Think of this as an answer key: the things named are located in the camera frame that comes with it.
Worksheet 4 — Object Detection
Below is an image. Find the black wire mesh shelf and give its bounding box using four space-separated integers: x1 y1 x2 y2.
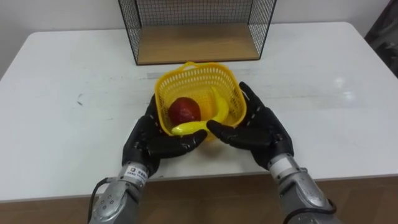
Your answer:
118 0 278 66

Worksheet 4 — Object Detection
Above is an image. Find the yellow banana soft toy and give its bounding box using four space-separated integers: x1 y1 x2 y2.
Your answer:
170 86 230 137

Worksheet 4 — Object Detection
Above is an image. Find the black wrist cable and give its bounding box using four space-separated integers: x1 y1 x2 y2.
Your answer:
282 198 338 224
87 177 119 224

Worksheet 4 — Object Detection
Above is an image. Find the red apple soft toy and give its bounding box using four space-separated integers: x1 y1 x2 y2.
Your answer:
168 96 202 126

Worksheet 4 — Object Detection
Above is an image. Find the yellow plastic basket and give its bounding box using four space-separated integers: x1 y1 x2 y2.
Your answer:
154 61 248 141

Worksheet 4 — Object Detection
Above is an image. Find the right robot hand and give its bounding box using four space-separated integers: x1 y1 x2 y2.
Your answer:
206 81 295 171

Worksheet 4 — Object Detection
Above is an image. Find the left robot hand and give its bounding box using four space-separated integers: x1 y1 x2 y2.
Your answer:
121 94 208 179

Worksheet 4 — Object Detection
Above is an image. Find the white table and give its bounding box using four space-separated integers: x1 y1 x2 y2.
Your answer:
0 21 398 203

